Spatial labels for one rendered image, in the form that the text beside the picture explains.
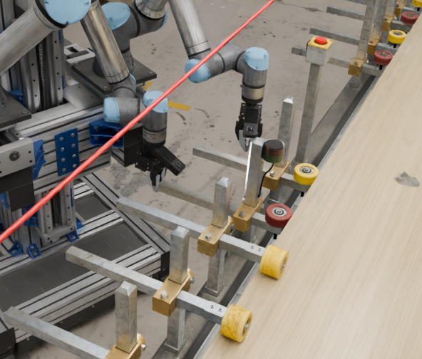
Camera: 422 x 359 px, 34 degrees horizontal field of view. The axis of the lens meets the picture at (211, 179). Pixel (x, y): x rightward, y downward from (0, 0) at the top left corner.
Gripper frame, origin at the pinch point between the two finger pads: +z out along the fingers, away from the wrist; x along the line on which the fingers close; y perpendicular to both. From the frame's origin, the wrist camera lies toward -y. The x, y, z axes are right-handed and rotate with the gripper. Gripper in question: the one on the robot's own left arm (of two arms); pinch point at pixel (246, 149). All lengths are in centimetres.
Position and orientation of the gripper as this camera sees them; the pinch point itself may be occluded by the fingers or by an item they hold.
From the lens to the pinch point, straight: 235.4
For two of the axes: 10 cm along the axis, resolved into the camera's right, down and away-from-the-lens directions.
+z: -0.6, 8.0, 6.0
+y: 1.1, -5.9, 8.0
